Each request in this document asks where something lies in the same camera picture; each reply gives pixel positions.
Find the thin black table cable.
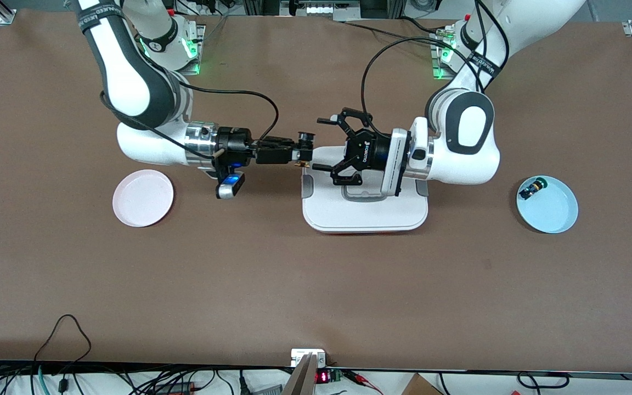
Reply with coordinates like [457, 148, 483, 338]
[342, 20, 448, 42]

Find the light blue round plate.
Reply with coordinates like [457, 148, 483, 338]
[516, 175, 579, 234]

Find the white metal bracket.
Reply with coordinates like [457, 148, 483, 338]
[291, 349, 326, 367]

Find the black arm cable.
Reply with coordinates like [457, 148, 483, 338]
[99, 82, 279, 162]
[360, 0, 509, 132]

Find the black table edge strip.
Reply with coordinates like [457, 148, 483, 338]
[0, 359, 632, 381]

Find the orange push button switch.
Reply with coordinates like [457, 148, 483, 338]
[293, 131, 318, 166]

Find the black coiled cable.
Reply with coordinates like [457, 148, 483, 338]
[517, 371, 570, 390]

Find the green push button switch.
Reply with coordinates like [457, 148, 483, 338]
[518, 177, 548, 201]

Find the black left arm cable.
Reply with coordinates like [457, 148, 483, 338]
[360, 0, 509, 132]

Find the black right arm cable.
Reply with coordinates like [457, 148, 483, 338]
[99, 82, 279, 162]

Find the pink round plate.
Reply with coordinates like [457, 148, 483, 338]
[112, 170, 174, 228]

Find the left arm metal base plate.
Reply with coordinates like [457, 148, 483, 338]
[431, 30, 459, 81]

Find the metal frame structure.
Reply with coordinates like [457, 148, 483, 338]
[242, 0, 404, 21]

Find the brown cardboard piece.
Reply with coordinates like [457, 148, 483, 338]
[401, 373, 444, 395]

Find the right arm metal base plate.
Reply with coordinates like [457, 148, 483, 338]
[176, 24, 207, 76]

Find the black looped cable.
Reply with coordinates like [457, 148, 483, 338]
[33, 314, 93, 379]

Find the red clip lead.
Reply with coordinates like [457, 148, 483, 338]
[349, 371, 383, 393]

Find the white lidded storage box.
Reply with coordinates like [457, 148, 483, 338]
[301, 145, 429, 234]

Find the grey slanted bar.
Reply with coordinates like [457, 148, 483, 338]
[282, 354, 318, 395]

